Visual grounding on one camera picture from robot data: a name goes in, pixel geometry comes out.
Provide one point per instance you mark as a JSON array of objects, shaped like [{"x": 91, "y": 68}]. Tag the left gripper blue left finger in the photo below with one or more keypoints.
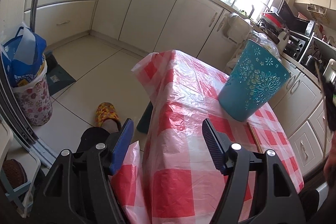
[{"x": 119, "y": 145}]

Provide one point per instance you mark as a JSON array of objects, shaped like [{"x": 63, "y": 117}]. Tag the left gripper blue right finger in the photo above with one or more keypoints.
[{"x": 217, "y": 145}]

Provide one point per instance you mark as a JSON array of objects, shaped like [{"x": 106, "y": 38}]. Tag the person's right hand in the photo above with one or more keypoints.
[{"x": 329, "y": 170}]

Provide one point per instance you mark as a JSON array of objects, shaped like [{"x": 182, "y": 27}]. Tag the yellow slipper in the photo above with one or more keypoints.
[{"x": 107, "y": 118}]

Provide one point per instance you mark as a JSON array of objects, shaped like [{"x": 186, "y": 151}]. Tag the black toaster oven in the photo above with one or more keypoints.
[{"x": 296, "y": 45}]

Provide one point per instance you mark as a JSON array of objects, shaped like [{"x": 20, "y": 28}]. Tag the red white checkered tablecloth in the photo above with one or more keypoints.
[{"x": 173, "y": 179}]

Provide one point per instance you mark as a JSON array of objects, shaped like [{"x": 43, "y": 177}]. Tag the black microwave oven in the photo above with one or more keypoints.
[{"x": 294, "y": 23}]

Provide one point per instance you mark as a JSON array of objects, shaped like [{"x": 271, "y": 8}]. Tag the teal perforated bucket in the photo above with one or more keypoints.
[{"x": 255, "y": 79}]

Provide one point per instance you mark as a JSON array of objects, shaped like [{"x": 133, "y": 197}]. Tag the floral waste bin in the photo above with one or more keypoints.
[{"x": 34, "y": 99}]

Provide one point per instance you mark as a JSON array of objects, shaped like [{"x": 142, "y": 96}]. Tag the blue white folding shelf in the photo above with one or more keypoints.
[{"x": 19, "y": 169}]

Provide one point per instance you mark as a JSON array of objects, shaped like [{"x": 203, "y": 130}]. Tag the blue plastic bag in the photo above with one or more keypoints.
[{"x": 22, "y": 53}]

